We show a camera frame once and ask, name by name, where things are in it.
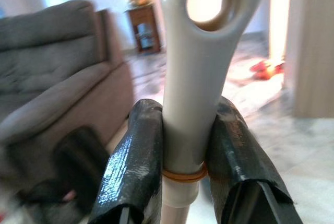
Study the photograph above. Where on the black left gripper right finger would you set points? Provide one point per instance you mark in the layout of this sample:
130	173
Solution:
240	171

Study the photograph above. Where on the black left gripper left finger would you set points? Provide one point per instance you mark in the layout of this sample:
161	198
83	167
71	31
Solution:
133	161

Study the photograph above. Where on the broom with wooden stick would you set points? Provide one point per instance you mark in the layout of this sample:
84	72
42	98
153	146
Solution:
193	77

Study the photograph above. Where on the orange rubber band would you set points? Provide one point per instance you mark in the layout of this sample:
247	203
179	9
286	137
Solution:
182	175

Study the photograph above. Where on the black bag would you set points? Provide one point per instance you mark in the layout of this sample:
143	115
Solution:
78	156

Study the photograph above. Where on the orange red toy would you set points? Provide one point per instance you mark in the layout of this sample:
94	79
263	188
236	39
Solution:
266	68

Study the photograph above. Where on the grey fabric sofa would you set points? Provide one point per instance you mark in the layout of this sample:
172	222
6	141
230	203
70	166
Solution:
52	64

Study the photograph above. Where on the dark wooden side table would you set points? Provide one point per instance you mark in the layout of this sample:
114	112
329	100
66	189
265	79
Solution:
143	30

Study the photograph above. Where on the light wood cabinet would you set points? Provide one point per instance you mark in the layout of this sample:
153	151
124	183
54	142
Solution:
313	51

